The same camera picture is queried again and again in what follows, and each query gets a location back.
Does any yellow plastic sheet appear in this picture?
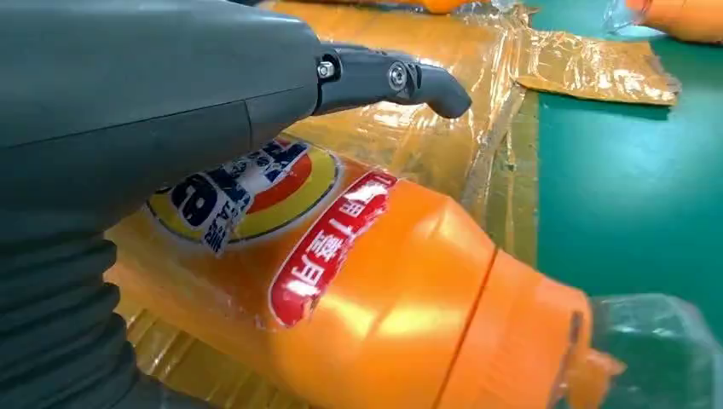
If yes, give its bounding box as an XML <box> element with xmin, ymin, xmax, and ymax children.
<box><xmin>113</xmin><ymin>0</ymin><xmax>682</xmax><ymax>409</ymax></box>

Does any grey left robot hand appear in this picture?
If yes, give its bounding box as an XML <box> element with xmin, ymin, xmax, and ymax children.
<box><xmin>0</xmin><ymin>0</ymin><xmax>473</xmax><ymax>245</ymax></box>

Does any green table mat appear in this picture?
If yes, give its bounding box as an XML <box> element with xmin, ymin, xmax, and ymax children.
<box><xmin>522</xmin><ymin>0</ymin><xmax>723</xmax><ymax>347</ymax></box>

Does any orange drink bottle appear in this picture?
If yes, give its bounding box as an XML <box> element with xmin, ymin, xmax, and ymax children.
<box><xmin>390</xmin><ymin>0</ymin><xmax>524</xmax><ymax>16</ymax></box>
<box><xmin>104</xmin><ymin>135</ymin><xmax>723</xmax><ymax>409</ymax></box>
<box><xmin>601</xmin><ymin>0</ymin><xmax>723</xmax><ymax>46</ymax></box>

